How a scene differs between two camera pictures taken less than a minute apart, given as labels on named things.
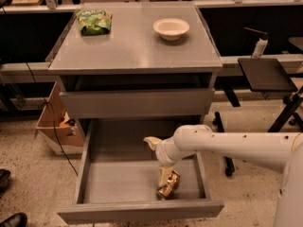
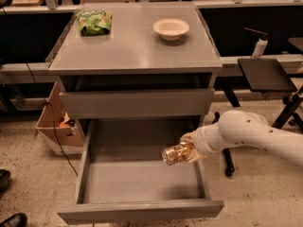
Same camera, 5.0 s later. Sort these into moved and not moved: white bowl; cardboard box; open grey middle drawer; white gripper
Moved: white gripper
Not moved: open grey middle drawer; cardboard box; white bowl
